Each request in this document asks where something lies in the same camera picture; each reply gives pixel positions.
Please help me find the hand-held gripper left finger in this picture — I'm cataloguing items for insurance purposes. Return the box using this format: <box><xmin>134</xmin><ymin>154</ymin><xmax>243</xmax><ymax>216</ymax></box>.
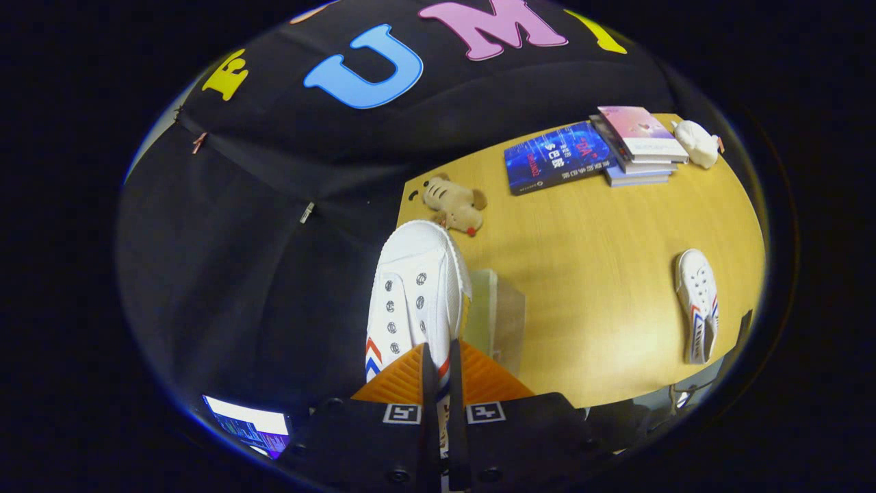
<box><xmin>277</xmin><ymin>342</ymin><xmax>441</xmax><ymax>493</ymax></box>

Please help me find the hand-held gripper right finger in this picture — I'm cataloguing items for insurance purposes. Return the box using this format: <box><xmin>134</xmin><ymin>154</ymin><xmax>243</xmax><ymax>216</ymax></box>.
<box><xmin>448</xmin><ymin>339</ymin><xmax>617</xmax><ymax>493</ymax></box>

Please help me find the beige fabric storage box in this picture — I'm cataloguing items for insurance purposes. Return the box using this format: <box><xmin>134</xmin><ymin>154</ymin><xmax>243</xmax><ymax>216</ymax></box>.
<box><xmin>465</xmin><ymin>268</ymin><xmax>528</xmax><ymax>377</ymax></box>

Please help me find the white shoe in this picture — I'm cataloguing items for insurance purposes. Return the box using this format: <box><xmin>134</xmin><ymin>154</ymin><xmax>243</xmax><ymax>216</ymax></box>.
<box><xmin>365</xmin><ymin>219</ymin><xmax>474</xmax><ymax>456</ymax></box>
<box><xmin>674</xmin><ymin>248</ymin><xmax>721</xmax><ymax>365</ymax></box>

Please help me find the computer monitor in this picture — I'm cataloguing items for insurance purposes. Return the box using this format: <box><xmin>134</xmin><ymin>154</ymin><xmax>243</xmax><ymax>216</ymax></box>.
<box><xmin>202</xmin><ymin>394</ymin><xmax>292</xmax><ymax>459</ymax></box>

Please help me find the beige plush toy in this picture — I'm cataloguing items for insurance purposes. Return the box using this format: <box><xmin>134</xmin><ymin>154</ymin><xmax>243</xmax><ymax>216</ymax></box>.
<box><xmin>409</xmin><ymin>173</ymin><xmax>488</xmax><ymax>238</ymax></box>

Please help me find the light blue book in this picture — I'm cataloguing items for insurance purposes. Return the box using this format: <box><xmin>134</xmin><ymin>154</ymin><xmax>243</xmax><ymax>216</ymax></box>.
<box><xmin>606</xmin><ymin>164</ymin><xmax>671</xmax><ymax>188</ymax></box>

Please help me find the pink book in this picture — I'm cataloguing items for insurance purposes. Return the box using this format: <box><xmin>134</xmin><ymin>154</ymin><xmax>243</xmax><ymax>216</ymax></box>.
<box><xmin>597</xmin><ymin>105</ymin><xmax>689</xmax><ymax>164</ymax></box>

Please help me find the white plush toy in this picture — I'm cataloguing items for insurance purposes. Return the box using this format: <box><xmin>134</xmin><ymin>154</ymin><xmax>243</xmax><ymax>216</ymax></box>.
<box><xmin>672</xmin><ymin>120</ymin><xmax>725</xmax><ymax>169</ymax></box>

